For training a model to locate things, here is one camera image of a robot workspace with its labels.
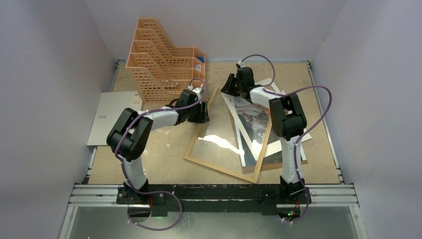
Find white photo mat board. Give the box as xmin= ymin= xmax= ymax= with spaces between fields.
xmin=220 ymin=78 xmax=313 ymax=159

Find wooden picture frame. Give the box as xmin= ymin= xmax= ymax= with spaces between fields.
xmin=183 ymin=86 xmax=274 ymax=184

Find transparent acrylic sheet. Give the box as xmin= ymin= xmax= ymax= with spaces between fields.
xmin=188 ymin=96 xmax=269 ymax=179

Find printed photo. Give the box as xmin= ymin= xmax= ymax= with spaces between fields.
xmin=229 ymin=97 xmax=283 ymax=173

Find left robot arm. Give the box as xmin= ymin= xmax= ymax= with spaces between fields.
xmin=106 ymin=89 xmax=210 ymax=204

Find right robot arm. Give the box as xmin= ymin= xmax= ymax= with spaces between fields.
xmin=221 ymin=66 xmax=307 ymax=203

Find red white item in organizer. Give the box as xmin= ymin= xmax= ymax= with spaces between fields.
xmin=194 ymin=64 xmax=202 ymax=73

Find orange plastic file organizer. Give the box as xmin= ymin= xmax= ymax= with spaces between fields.
xmin=126 ymin=17 xmax=206 ymax=103

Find grey booklet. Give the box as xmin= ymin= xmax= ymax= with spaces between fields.
xmin=87 ymin=91 xmax=142 ymax=146

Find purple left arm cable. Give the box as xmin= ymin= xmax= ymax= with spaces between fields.
xmin=114 ymin=78 xmax=207 ymax=231

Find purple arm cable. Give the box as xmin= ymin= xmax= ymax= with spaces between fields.
xmin=240 ymin=54 xmax=333 ymax=224
xmin=114 ymin=78 xmax=207 ymax=231

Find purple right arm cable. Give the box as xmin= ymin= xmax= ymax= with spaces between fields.
xmin=240 ymin=54 xmax=333 ymax=224

